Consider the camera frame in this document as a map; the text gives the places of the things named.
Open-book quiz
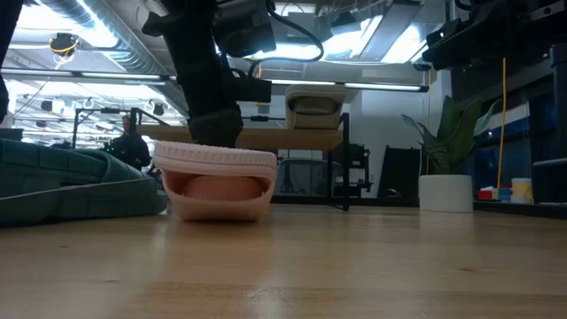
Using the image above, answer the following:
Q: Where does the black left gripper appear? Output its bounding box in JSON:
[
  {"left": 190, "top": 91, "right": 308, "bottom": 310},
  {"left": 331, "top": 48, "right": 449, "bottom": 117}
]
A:
[{"left": 141, "top": 0, "right": 273, "bottom": 149}]

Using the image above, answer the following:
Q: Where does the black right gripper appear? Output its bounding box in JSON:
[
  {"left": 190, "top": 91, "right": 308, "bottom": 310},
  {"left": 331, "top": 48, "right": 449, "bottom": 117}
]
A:
[{"left": 422, "top": 0, "right": 567, "bottom": 72}]

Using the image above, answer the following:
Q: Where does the pink foam slipper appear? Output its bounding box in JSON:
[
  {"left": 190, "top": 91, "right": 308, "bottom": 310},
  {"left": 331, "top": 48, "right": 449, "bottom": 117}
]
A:
[{"left": 153, "top": 140, "right": 279, "bottom": 222}]

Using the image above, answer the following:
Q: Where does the grey foam slipper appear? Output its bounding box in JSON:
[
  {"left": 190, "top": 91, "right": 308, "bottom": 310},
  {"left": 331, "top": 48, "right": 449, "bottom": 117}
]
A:
[{"left": 284, "top": 83, "right": 348, "bottom": 131}]

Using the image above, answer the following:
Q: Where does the green foam slipper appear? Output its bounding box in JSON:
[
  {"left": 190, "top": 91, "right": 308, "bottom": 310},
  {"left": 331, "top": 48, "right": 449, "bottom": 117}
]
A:
[{"left": 0, "top": 138, "right": 169, "bottom": 228}]

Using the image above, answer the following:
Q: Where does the long linear light fixture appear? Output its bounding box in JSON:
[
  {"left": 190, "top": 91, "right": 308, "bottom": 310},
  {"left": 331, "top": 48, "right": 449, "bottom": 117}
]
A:
[{"left": 0, "top": 66, "right": 430, "bottom": 93}]

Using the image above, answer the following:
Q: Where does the person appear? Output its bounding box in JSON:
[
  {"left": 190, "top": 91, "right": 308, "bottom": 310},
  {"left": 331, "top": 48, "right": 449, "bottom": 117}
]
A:
[{"left": 104, "top": 114, "right": 152, "bottom": 172}]

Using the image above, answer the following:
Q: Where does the black background panel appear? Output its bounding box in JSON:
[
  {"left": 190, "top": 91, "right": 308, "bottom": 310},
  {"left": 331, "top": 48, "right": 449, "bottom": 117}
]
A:
[{"left": 378, "top": 144, "right": 422, "bottom": 199}]

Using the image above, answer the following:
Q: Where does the black background cart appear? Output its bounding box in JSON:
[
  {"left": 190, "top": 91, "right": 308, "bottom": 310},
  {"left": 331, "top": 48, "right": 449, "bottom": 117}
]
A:
[{"left": 327, "top": 143, "right": 374, "bottom": 199}]

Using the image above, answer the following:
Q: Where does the potted plant in white pot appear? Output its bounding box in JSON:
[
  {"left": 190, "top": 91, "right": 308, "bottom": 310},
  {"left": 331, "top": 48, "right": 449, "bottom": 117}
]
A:
[{"left": 400, "top": 95, "right": 504, "bottom": 213}]

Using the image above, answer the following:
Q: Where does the yellow and white tub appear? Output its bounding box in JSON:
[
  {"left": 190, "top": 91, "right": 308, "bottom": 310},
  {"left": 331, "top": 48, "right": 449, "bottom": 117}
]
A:
[{"left": 511, "top": 177, "right": 533, "bottom": 205}]

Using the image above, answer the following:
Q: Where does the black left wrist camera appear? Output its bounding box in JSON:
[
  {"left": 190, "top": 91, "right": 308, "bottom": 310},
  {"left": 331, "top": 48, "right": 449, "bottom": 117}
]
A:
[{"left": 212, "top": 0, "right": 276, "bottom": 58}]

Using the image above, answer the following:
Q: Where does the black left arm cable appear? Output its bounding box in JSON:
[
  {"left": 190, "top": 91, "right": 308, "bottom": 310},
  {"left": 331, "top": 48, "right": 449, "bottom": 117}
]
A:
[{"left": 246, "top": 0, "right": 325, "bottom": 80}]

